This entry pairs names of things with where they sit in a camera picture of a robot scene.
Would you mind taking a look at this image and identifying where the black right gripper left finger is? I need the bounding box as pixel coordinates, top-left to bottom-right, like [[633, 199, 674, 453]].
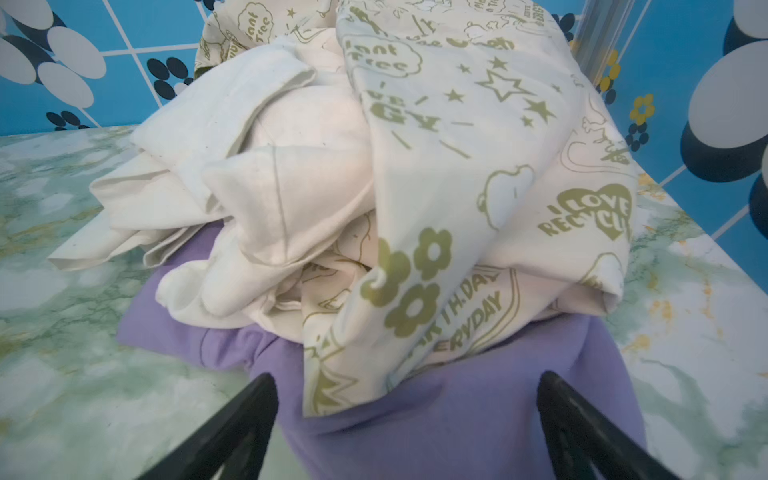
[[141, 373, 279, 479]]

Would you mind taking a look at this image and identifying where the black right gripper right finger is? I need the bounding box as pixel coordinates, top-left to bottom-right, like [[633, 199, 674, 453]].
[[536, 371, 677, 480]]

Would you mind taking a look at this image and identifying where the purple cloth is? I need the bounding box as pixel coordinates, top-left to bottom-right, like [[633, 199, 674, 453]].
[[117, 223, 646, 479]]

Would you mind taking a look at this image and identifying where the cream green-printed cloth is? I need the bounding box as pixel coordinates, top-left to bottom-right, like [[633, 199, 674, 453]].
[[195, 1, 637, 417]]

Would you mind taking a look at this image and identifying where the plain cream cloth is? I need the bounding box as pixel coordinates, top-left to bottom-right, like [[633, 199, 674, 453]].
[[50, 28, 375, 338]]

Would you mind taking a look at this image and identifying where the aluminium corner frame post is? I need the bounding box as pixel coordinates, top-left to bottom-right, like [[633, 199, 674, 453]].
[[571, 0, 635, 86]]

